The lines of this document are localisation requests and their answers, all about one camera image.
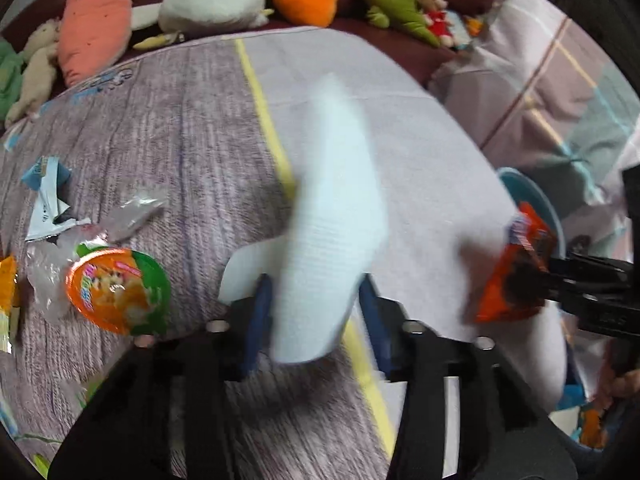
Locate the light blue snack wrapper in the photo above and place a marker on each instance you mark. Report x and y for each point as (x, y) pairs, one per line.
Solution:
(47, 195)

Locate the olive dinosaur plush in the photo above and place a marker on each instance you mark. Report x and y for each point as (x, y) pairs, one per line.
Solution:
(395, 2)

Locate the small bear plush red outfit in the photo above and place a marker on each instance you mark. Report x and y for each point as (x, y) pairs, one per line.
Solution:
(437, 15)

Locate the colourful small toy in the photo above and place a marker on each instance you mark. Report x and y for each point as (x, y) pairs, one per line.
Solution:
(467, 30)

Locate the pink plaid blanket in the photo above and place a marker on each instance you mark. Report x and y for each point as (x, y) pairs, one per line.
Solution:
(525, 85)

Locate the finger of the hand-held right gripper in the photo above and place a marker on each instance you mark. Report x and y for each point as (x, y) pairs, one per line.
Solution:
(595, 267)
(600, 310)

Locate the orange lid jelly cup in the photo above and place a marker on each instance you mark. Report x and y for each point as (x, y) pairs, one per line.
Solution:
(115, 285)

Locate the teal plastic bin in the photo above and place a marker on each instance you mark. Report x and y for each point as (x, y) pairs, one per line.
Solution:
(545, 205)

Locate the white duck plush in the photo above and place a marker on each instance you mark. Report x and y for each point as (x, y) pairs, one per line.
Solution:
(210, 0)

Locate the green dinosaur plush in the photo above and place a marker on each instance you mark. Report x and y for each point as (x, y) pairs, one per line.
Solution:
(7, 75)

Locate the clear plastic wrapper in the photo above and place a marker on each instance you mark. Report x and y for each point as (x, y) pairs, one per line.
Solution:
(130, 212)

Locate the red orange snack packet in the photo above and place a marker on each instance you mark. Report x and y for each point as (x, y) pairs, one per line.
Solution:
(505, 255)

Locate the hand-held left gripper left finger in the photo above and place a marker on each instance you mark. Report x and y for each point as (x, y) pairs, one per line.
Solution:
(260, 310)

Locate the dark red sofa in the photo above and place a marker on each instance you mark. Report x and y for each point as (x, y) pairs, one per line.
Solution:
(400, 47)

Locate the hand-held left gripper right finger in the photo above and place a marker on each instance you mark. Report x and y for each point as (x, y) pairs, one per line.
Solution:
(372, 310)

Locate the orange yellow snack packet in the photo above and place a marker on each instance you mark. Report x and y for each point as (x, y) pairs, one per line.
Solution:
(7, 285)

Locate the beige hedgehog plush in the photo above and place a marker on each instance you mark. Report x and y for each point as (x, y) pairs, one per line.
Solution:
(37, 70)

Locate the pink carrot rabbit plush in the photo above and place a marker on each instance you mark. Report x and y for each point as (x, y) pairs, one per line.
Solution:
(95, 15)

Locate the white paper sheet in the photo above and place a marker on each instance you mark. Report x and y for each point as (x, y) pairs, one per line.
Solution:
(340, 210)

